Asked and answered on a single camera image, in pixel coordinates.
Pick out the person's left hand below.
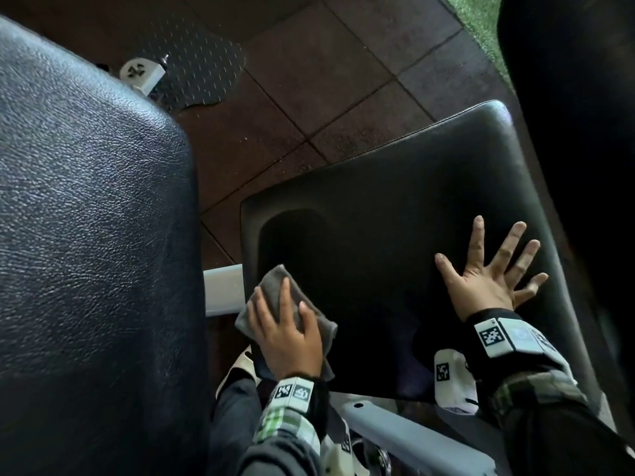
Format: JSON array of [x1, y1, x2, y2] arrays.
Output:
[[247, 277, 324, 382]]

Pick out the person's left forearm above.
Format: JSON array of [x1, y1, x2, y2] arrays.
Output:
[[237, 406, 323, 476]]

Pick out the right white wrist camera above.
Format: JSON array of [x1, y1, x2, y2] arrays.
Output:
[[434, 348, 480, 416]]

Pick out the black studded floor mat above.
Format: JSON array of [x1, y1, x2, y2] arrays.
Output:
[[134, 17, 247, 114]]

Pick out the grey base bar white cap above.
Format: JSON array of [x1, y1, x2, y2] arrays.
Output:
[[118, 54, 169, 97]]

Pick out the grey cleaning cloth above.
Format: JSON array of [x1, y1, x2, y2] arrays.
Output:
[[234, 264, 339, 382]]

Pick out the person's right hand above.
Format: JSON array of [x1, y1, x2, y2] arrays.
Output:
[[435, 215, 549, 323]]

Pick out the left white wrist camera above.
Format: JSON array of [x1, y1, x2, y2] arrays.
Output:
[[319, 420, 370, 476]]

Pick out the marker wristband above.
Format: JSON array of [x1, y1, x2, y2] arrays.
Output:
[[260, 374, 331, 437], [461, 307, 579, 387]]

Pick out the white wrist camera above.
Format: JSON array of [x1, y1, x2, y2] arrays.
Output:
[[434, 348, 480, 416], [319, 420, 370, 476]]

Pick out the person's right forearm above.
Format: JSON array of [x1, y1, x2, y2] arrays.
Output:
[[488, 371, 635, 476]]

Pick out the right marker wristband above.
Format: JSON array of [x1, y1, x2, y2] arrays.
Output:
[[461, 307, 579, 387]]

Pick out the left marker wristband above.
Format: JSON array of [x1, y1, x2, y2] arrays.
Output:
[[260, 374, 331, 437]]

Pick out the person's dark trousers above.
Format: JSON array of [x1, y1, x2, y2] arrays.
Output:
[[206, 376, 264, 476]]

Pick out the large black leather pad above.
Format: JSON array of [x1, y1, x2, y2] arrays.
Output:
[[0, 14, 212, 476]]

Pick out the cream foam slipper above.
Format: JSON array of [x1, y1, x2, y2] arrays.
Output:
[[216, 345, 261, 392]]

